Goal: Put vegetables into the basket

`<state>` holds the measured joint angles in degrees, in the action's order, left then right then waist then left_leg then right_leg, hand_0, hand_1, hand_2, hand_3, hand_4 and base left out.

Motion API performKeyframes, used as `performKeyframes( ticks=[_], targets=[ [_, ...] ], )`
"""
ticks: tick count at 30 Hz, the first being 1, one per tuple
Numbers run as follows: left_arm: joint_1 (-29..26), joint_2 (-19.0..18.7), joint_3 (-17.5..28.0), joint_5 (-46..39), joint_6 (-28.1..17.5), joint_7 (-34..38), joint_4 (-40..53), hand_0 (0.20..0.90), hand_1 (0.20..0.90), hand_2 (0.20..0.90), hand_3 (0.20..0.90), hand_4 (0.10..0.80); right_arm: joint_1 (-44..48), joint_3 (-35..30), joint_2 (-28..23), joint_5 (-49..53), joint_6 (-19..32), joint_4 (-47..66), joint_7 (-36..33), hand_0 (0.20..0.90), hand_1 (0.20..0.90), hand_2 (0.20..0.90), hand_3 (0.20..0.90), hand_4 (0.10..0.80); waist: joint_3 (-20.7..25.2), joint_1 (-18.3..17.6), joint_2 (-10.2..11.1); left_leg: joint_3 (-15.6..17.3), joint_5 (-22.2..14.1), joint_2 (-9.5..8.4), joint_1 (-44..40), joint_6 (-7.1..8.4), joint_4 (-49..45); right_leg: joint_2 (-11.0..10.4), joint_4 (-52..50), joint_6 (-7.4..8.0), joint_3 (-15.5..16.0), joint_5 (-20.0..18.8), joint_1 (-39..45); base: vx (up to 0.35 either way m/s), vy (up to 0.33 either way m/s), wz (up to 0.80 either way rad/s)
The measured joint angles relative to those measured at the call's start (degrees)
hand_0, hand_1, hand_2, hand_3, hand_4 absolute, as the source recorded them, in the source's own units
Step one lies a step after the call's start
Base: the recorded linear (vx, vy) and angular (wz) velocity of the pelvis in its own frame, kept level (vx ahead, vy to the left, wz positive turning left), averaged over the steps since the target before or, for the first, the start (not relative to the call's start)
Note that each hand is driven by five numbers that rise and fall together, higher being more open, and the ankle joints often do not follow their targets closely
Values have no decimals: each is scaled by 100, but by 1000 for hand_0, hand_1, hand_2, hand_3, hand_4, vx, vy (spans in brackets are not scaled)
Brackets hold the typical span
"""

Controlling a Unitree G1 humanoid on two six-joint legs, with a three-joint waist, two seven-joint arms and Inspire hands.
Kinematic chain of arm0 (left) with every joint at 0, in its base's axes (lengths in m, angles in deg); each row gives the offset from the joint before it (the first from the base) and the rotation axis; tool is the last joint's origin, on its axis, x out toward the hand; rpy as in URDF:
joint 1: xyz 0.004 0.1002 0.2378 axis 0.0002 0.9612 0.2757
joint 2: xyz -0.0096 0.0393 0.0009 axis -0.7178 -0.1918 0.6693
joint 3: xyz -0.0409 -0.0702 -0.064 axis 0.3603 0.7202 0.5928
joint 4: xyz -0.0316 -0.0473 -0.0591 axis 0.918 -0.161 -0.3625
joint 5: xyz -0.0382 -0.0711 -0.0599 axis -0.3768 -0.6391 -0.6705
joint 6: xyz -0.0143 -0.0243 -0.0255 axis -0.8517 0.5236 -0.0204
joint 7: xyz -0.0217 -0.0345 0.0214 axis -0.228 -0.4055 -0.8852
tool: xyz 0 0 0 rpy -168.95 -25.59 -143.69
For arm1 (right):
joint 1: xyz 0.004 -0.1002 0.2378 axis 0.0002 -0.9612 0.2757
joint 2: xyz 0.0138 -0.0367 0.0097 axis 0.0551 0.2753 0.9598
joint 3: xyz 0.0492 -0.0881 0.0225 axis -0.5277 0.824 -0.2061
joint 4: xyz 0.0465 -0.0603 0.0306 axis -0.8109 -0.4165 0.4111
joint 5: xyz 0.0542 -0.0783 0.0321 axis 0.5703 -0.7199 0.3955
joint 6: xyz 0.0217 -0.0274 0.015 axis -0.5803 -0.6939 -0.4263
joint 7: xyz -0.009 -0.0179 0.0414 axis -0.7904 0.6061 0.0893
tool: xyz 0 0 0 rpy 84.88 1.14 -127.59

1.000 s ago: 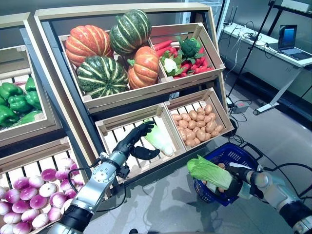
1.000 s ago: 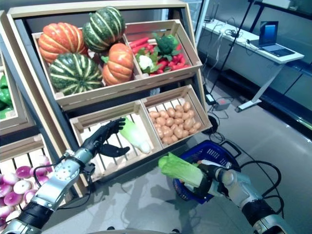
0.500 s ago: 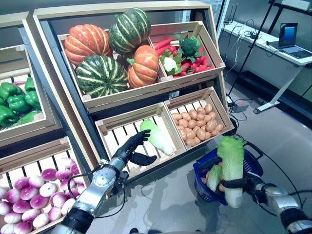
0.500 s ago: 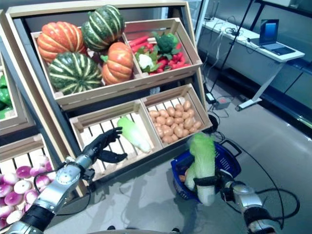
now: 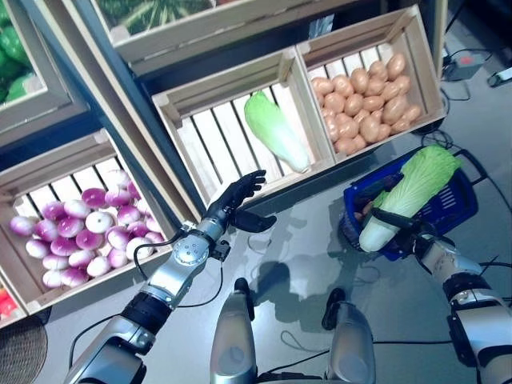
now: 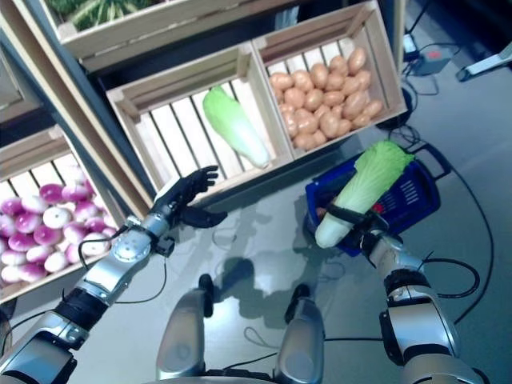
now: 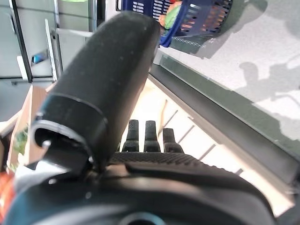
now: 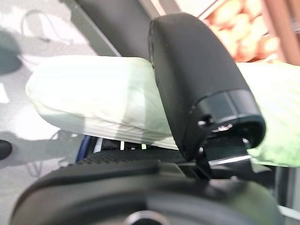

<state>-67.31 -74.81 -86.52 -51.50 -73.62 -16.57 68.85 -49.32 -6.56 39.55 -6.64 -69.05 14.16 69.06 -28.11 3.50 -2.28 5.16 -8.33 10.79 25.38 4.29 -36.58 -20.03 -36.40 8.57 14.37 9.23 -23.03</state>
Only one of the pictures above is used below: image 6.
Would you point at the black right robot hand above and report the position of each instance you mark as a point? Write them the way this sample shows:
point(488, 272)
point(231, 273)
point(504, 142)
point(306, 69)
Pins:
point(348, 218)

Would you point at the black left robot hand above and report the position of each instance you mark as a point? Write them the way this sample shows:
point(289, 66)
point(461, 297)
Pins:
point(180, 196)

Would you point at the green white napa cabbage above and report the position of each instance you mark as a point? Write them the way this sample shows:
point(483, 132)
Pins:
point(236, 124)
point(360, 188)

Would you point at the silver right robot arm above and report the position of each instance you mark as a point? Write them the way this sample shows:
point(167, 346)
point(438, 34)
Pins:
point(400, 260)

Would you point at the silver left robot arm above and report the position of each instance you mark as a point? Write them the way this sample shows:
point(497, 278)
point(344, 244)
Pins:
point(128, 246)

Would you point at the blue plastic shopping basket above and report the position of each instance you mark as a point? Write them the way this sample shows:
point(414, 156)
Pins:
point(416, 196)

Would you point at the purple white onion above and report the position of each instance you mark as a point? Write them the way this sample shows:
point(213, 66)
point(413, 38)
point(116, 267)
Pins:
point(76, 174)
point(89, 189)
point(48, 235)
point(96, 247)
point(56, 216)
point(82, 210)
point(74, 193)
point(96, 224)
point(74, 254)
point(34, 204)
point(56, 261)
point(76, 233)
point(50, 192)

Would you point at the wooden vegetable display rack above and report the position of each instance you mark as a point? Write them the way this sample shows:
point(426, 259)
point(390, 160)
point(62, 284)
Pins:
point(86, 132)

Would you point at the wooden slat crate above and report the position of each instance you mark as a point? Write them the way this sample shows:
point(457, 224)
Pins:
point(180, 82)
point(28, 154)
point(320, 26)

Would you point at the wide wooden crate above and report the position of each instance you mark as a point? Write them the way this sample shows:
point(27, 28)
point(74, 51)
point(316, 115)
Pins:
point(140, 44)

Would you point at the grey box with red mark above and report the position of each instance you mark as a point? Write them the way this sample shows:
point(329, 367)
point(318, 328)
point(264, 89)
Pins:
point(436, 60)

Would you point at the black power adapter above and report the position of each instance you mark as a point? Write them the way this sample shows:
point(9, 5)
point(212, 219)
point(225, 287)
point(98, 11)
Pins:
point(410, 44)

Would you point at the wooden side crate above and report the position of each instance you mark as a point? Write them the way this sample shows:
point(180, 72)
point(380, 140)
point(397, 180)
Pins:
point(16, 108)

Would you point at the grey robot torso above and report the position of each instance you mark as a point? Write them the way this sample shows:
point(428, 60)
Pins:
point(224, 378)

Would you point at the green striped pumpkin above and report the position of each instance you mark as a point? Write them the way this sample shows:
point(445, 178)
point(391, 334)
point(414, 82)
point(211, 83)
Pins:
point(108, 10)

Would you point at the white office desk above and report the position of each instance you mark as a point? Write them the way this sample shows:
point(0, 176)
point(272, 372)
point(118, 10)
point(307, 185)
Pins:
point(480, 66)

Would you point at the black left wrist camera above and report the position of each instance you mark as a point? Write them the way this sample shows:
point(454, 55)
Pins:
point(165, 246)

